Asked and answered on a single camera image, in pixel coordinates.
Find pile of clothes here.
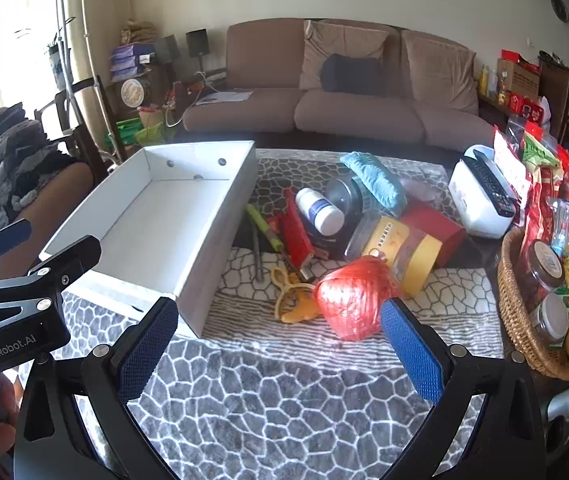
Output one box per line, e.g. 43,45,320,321
0,102,80,226

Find brown sofa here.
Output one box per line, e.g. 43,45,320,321
183,17,495,153

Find round tin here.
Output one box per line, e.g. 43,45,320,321
120,77,152,108

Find clear plastic bottle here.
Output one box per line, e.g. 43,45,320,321
547,200,569,256

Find red pouch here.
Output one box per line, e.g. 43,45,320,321
402,205,465,267

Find navy pillow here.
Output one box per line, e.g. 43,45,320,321
321,54,383,96

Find white pill bottle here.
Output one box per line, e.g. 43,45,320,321
295,187,345,236

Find brown armchair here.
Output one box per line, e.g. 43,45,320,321
0,107,95,281

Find black remote control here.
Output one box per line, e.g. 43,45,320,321
472,152,520,218

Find red twine ball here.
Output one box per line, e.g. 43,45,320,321
315,256,405,342

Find wicker basket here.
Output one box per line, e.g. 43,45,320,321
497,227,569,380

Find dark lid glass jar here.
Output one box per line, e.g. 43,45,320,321
525,240,565,306

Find red plastic grater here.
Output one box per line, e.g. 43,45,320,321
277,189,315,281

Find black wooden chair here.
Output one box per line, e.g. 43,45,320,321
39,77,125,161

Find grey lid glass jar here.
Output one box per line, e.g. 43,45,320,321
529,292,569,346

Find red gift box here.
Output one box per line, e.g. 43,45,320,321
507,92,548,121

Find green bag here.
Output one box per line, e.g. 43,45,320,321
117,110,178,148

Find green marker pen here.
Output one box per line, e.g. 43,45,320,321
247,203,284,253

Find blue knitted cloth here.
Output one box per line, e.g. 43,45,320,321
341,151,408,211

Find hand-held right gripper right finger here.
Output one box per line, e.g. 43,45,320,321
379,297,550,480

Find grey toothbrush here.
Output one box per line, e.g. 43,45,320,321
249,220,265,283

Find stack of purple packs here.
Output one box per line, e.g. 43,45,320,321
110,42,158,81

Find yellow corkscrew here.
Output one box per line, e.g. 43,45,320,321
270,266,325,323

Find white papers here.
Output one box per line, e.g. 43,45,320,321
195,90,254,106

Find beige cushion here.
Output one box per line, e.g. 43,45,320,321
299,20,390,92
401,30,480,117

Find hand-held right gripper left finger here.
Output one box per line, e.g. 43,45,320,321
14,296,185,480

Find white coat stand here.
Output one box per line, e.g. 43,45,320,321
48,0,120,166

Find yellow bottle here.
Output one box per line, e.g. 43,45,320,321
479,65,498,98

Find pile of snack packets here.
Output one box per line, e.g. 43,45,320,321
493,120,569,281

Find brown cardboard box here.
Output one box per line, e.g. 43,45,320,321
497,57,540,101

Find yellow windowed package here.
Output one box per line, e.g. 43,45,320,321
362,216,443,298

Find white tissue box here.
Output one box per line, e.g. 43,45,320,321
448,144,515,239

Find white cardboard box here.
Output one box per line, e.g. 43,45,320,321
42,140,258,339

